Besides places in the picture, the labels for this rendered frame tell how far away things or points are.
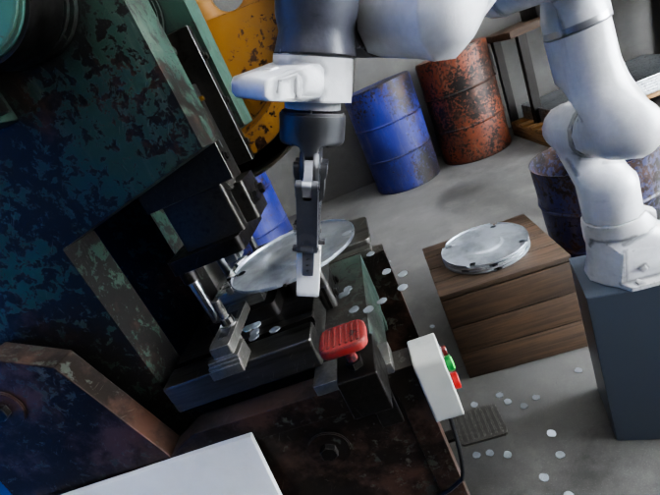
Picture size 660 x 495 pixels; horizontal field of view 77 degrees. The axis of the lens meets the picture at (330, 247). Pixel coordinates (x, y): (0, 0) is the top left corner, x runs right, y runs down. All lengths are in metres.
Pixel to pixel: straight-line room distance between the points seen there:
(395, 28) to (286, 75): 0.12
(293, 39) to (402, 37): 0.11
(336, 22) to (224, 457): 0.72
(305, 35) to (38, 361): 0.69
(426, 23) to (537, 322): 1.18
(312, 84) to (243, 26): 0.79
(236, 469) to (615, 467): 0.91
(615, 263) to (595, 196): 0.15
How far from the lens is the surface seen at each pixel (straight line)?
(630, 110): 0.90
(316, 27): 0.45
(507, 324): 1.47
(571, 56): 0.91
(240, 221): 0.81
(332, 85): 0.45
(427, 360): 0.71
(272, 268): 0.86
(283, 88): 0.42
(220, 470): 0.88
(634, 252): 1.05
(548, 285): 1.44
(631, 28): 4.85
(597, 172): 1.02
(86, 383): 0.88
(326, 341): 0.60
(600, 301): 1.07
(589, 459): 1.34
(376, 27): 0.49
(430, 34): 0.46
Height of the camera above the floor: 1.07
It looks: 20 degrees down
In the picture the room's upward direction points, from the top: 25 degrees counter-clockwise
